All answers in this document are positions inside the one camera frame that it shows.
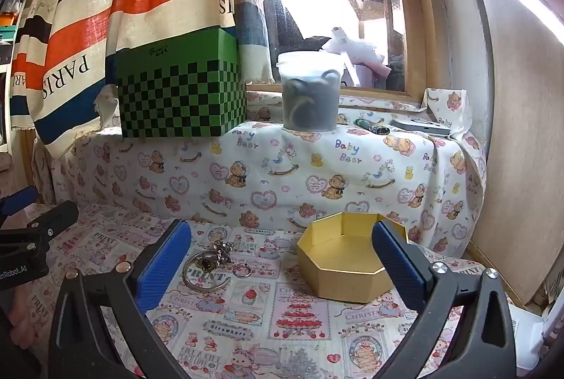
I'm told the wooden window frame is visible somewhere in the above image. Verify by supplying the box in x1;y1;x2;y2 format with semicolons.
246;0;441;107

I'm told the green black lighter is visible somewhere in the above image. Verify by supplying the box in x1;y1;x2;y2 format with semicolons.
355;119;391;136

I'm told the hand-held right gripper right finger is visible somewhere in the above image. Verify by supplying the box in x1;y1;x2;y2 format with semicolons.
371;220;516;379

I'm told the white box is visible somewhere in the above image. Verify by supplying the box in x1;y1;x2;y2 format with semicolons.
511;304;561;362

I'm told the gold octagonal box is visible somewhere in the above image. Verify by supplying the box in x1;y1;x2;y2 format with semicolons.
296;212;412;303

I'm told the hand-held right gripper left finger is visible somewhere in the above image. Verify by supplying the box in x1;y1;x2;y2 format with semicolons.
48;219;192;379

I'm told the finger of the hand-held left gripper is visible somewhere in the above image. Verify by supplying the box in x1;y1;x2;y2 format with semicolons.
0;200;80;257
0;186;39;226

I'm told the silver bangle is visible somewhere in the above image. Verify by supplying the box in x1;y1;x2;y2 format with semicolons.
183;251;232;291

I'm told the bear print cloth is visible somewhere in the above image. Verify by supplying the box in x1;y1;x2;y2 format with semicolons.
57;88;490;256

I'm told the grey flat device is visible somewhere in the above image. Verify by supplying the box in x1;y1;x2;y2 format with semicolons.
390;118;453;137

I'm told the patchwork print tablecloth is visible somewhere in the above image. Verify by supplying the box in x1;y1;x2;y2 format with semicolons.
26;203;521;379

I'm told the clear plastic bucket with lid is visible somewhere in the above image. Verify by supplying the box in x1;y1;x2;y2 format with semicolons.
277;51;344;131

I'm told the white pink plush toy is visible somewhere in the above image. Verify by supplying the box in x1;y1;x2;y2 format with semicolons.
321;27;393;79

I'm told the green checkered box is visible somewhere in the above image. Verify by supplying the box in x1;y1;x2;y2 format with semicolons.
115;28;247;139

